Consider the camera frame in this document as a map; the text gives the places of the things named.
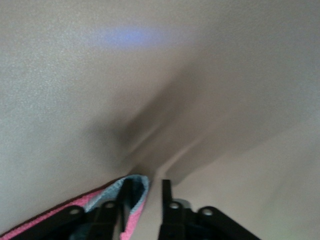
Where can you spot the pink cloth with grey edge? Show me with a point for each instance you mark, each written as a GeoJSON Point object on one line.
{"type": "Point", "coordinates": [135, 220]}

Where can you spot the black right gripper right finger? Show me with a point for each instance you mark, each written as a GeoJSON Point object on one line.
{"type": "Point", "coordinates": [175, 222]}

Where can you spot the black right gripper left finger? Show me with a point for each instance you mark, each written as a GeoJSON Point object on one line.
{"type": "Point", "coordinates": [102, 220]}

